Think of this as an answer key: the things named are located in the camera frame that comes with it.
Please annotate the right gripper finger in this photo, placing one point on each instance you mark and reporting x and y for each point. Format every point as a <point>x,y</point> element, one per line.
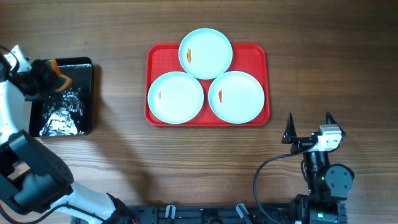
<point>330,120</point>
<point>290,135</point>

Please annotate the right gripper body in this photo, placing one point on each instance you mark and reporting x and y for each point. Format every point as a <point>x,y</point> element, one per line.
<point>302,144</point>

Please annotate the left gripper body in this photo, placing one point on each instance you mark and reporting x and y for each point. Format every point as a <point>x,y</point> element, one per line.
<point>37,79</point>

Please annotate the green and orange sponge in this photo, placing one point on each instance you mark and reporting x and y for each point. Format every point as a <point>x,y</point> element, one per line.
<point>61,82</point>

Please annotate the light blue plate top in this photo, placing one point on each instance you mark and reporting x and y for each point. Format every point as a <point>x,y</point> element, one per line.
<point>205,53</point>

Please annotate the light blue plate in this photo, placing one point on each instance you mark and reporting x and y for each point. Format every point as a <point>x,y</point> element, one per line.
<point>236,97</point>
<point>205,53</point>
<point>175,97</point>

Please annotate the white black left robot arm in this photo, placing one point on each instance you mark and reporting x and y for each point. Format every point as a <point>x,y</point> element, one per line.
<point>33,178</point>

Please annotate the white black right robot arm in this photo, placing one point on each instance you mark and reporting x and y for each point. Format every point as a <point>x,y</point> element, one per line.
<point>328,184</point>

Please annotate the black plastic water basin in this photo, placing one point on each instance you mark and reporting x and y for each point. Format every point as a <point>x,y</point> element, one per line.
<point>69,112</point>

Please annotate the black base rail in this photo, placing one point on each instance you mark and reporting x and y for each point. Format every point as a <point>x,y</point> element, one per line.
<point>231,214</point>

